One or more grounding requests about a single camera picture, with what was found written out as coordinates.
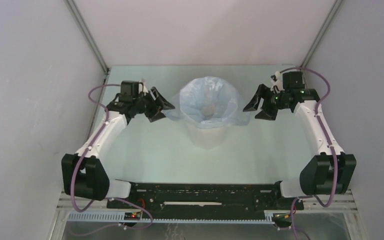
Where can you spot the white slotted cable duct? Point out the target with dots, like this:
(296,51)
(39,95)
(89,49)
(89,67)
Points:
(121,217)

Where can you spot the light blue plastic trash bag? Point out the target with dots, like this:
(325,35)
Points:
(207,103)

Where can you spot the right aluminium frame post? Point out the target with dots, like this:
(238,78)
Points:
(351,216)

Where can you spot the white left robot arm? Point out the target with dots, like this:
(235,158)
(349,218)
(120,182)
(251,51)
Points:
(83,172)

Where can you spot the aluminium frame post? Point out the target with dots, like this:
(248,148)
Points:
(351,216)
(61,215)

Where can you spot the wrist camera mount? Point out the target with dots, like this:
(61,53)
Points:
(143,87)
(277,83)

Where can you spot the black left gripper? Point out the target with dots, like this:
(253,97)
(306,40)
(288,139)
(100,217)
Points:
(164,104)

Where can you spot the left aluminium frame post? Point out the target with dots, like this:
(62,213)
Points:
(61,215)

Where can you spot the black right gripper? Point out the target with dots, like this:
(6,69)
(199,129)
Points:
(253,104)

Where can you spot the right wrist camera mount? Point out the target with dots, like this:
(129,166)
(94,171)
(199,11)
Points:
(277,83)

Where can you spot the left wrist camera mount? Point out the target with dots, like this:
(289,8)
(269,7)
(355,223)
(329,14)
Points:
(143,87)

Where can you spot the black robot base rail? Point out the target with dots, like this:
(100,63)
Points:
(210,201)

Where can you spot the white octagonal trash bin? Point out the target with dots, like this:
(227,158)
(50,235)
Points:
(207,138)

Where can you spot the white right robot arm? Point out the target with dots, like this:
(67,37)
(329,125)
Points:
(330,170)

